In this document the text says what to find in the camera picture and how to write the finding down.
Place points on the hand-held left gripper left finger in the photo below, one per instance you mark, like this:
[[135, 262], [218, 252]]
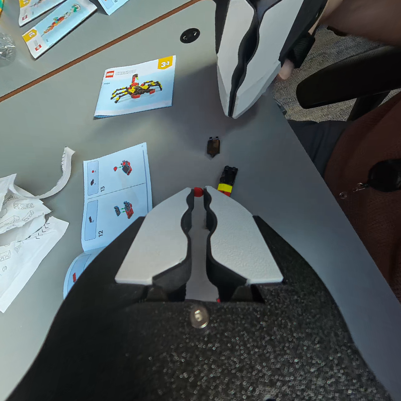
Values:
[[156, 244]]

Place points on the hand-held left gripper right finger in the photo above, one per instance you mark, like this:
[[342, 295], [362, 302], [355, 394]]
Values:
[[241, 247]]

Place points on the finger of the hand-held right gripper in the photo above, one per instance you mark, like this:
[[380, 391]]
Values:
[[266, 62], [230, 47]]

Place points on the small red round brick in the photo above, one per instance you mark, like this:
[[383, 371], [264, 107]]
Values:
[[198, 191]]

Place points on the grey adjoining desk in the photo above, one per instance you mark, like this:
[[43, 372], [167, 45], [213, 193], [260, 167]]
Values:
[[81, 44]]

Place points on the person's right hand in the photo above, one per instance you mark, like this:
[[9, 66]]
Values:
[[360, 15]]

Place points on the open instruction booklet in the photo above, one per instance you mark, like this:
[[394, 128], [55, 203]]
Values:
[[116, 200]]

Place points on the black yellow red brick assembly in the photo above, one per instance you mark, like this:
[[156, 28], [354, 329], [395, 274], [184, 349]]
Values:
[[227, 183]]

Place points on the black office chair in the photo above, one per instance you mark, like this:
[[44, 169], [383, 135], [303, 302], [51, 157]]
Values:
[[344, 78]]

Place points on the person's dark trousers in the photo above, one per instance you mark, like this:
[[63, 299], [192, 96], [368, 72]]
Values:
[[316, 141]]

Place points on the dark transparent brick piece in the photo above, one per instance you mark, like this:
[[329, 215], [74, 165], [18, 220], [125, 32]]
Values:
[[213, 147]]

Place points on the scorpion cover instruction booklet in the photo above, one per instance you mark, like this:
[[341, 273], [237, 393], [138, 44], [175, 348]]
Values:
[[137, 97]]

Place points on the pale blue booklet corner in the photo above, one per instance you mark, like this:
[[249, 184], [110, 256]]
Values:
[[111, 5]]

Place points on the person's brown sweater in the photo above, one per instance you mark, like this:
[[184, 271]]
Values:
[[369, 235]]

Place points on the flat torn white paper bag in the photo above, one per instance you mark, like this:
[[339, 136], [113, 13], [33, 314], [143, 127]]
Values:
[[28, 266]]

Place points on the crumpled white paper bag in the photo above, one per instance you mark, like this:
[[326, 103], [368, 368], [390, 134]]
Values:
[[18, 200]]

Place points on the black badge reel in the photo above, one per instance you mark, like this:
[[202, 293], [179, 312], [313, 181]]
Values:
[[385, 175]]

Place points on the yellow corner instruction booklet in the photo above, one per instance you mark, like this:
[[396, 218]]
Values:
[[62, 25]]

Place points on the white edged instruction booklet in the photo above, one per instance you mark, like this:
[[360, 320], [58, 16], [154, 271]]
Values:
[[34, 11]]

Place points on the clear plastic bag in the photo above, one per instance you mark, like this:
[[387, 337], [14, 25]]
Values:
[[7, 50]]

